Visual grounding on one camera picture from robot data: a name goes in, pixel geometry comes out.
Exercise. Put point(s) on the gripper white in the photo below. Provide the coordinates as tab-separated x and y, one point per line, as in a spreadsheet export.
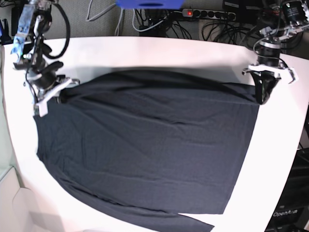
264	88
59	90

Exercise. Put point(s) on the dark navy long-sleeve T-shirt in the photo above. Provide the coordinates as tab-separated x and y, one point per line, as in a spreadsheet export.
150	147

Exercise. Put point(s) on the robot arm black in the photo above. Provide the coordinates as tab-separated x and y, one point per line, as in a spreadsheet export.
276	24
34	56

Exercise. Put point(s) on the black device on stand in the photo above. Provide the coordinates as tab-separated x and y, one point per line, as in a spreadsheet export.
8	29

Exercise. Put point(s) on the black power strip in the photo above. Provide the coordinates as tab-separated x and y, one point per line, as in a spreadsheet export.
208	14

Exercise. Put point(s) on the blue plastic box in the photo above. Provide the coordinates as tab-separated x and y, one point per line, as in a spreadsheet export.
150	4

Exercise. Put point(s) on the black OpenArm control box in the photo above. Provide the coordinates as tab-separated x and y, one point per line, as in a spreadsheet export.
292	211

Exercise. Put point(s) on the metal shelf frame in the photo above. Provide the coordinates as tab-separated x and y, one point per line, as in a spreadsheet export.
295	14

